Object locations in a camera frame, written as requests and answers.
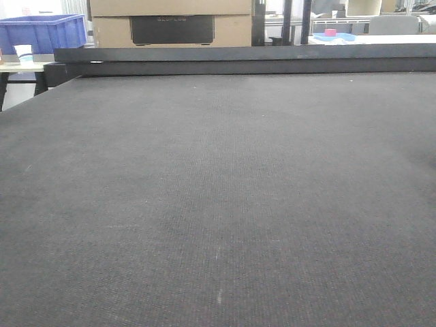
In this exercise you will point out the upper cardboard box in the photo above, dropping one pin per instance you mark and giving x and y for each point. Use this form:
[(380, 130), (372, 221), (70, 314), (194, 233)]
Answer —
[(164, 7)]

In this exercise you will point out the black conveyor end rail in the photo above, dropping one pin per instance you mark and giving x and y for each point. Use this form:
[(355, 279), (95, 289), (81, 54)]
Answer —
[(70, 63)]

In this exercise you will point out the pink tape roll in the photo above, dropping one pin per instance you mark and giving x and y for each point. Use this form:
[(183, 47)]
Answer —
[(330, 32)]

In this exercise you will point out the light blue tray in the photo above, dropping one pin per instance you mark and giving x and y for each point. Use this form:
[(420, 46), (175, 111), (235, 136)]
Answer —
[(326, 38)]

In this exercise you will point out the beige side table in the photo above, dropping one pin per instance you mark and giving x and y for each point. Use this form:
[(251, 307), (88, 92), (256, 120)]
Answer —
[(11, 65)]

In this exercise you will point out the black conveyor belt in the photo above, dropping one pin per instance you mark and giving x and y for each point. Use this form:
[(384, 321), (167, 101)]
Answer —
[(282, 200)]

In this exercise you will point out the black vertical post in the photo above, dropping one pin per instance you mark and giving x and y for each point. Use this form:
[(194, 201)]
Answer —
[(286, 27)]

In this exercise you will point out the blue plastic crate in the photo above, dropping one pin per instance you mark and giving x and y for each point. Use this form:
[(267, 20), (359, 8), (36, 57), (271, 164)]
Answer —
[(45, 33)]

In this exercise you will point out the lower cardboard box black print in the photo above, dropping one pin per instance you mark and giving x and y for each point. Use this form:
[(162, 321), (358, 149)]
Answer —
[(172, 31)]

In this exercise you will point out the white paper cup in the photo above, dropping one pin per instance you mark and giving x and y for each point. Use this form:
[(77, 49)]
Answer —
[(24, 53)]

